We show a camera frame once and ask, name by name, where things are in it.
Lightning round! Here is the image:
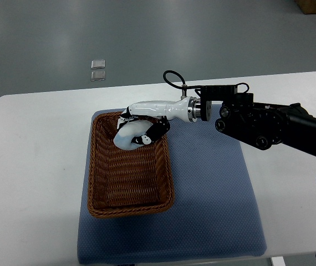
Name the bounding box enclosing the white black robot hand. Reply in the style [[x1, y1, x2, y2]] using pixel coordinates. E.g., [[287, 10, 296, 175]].
[[117, 96, 201, 144]]

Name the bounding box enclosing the light blue plush toy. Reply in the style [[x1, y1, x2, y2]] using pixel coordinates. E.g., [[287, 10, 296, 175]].
[[113, 120, 152, 150]]

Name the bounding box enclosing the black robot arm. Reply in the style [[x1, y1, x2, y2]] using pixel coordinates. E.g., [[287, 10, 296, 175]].
[[188, 85, 316, 157]]

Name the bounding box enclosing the brown wicker basket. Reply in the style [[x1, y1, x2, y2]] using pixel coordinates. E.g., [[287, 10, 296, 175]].
[[87, 111, 175, 218]]

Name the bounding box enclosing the upper metal floor plate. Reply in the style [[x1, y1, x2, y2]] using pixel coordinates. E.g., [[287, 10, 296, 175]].
[[91, 59, 105, 69]]

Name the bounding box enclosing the blue textured mat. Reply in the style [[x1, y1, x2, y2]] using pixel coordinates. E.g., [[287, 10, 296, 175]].
[[77, 119, 267, 264]]

